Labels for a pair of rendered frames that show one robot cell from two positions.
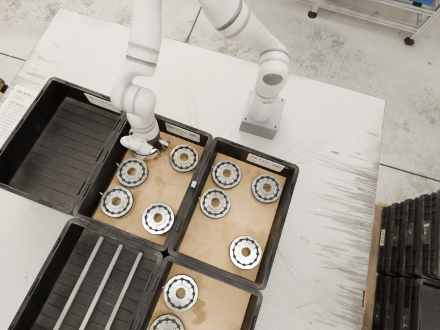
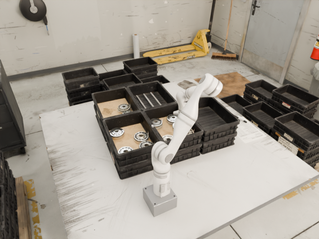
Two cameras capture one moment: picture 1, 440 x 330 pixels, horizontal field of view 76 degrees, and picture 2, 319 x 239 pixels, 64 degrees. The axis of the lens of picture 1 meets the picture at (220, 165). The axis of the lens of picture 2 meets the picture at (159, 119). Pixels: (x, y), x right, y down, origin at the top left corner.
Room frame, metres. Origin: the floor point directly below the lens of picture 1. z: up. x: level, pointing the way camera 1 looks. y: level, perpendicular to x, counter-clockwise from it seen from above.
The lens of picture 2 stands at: (1.40, -0.65, 2.00)
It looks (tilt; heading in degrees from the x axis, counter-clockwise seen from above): 36 degrees down; 147
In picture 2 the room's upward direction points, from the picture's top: straight up
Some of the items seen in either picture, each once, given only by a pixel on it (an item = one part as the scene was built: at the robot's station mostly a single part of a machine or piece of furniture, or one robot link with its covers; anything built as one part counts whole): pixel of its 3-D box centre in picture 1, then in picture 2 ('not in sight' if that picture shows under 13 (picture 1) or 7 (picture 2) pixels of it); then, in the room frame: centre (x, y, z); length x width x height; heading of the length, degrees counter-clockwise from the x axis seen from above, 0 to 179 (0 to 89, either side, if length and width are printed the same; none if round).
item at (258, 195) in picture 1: (266, 188); (126, 151); (0.27, -0.17, 0.86); 0.10 x 0.10 x 0.01
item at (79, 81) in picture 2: not in sight; (83, 90); (-1.54, 0.10, 0.37); 0.40 x 0.30 x 0.45; 84
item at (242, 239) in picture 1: (245, 251); (116, 132); (0.05, -0.13, 0.86); 0.10 x 0.10 x 0.01
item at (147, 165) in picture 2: not in sight; (132, 149); (0.17, -0.08, 0.76); 0.40 x 0.30 x 0.12; 170
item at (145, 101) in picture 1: (141, 109); (182, 101); (0.33, 0.22, 1.14); 0.09 x 0.07 x 0.15; 83
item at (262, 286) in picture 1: (237, 207); (131, 132); (0.17, -0.08, 0.92); 0.40 x 0.30 x 0.02; 170
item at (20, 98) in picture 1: (18, 123); (243, 128); (0.38, 0.84, 0.70); 0.33 x 0.23 x 0.01; 174
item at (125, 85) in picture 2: not in sight; (124, 97); (-1.10, 0.46, 0.37); 0.40 x 0.30 x 0.45; 84
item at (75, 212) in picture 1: (147, 173); (171, 121); (0.22, 0.22, 0.92); 0.40 x 0.30 x 0.02; 170
